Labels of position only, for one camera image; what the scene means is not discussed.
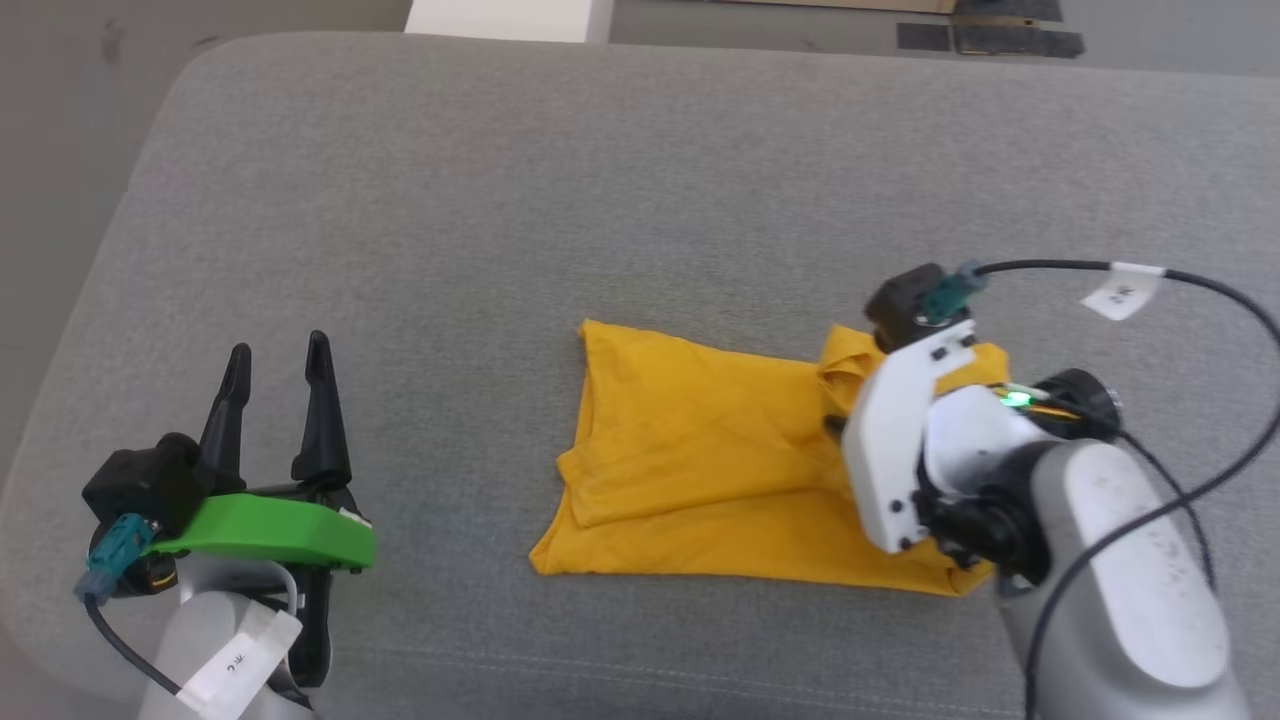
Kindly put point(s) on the black floor base plate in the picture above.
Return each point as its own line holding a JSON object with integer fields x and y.
{"x": 1010, "y": 35}

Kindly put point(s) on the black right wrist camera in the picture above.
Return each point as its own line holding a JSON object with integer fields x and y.
{"x": 910, "y": 300}

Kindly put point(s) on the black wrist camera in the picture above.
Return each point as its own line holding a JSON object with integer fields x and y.
{"x": 150, "y": 480}
{"x": 910, "y": 300}

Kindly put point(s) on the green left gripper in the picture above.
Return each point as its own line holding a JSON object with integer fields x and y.
{"x": 270, "y": 530}

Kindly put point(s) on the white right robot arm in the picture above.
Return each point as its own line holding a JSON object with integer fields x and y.
{"x": 1120, "y": 580}

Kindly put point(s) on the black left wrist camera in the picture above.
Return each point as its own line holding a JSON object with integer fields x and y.
{"x": 150, "y": 480}

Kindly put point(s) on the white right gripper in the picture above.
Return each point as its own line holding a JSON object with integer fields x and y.
{"x": 890, "y": 440}

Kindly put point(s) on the white box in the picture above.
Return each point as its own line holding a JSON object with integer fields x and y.
{"x": 500, "y": 18}

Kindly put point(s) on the yellow printed t-shirt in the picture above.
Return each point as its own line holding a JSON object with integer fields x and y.
{"x": 680, "y": 430}

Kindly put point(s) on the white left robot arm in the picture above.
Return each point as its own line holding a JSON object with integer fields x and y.
{"x": 215, "y": 630}

